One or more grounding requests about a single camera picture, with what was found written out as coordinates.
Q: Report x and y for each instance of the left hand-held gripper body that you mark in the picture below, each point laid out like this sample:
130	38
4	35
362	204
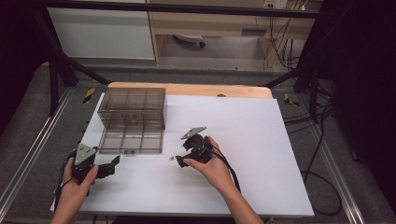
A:
84	154

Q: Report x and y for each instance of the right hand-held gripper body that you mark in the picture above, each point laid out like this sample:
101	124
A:
199	146

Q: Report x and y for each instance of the clear brown drawer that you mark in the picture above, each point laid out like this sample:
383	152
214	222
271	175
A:
130	143

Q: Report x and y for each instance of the clear brown drawer cabinet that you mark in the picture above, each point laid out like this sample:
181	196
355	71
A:
134	99

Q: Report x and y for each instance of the person's right hand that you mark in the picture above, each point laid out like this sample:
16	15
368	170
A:
214	172

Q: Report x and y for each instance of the person's left hand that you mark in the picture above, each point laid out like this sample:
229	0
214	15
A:
71	196

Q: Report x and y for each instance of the wooden board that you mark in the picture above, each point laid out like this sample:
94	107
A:
193	89

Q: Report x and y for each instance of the yellow black tape strip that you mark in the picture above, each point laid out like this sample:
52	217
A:
89	95
290	100

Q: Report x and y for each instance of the chair base with caster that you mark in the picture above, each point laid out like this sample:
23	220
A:
190	39

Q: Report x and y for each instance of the white cabinet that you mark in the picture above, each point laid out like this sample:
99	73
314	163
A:
102	34

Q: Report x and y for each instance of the dark curtain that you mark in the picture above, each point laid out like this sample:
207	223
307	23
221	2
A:
18	56
364	77

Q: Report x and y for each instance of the wooden desk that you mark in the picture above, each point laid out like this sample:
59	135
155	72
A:
218	23

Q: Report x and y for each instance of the white power strip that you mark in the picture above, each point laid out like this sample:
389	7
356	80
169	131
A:
275	3

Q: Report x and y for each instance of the aluminium rail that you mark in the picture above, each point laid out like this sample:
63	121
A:
339	183
34	146

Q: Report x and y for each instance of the black metal frame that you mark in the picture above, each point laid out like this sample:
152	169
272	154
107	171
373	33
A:
174	7

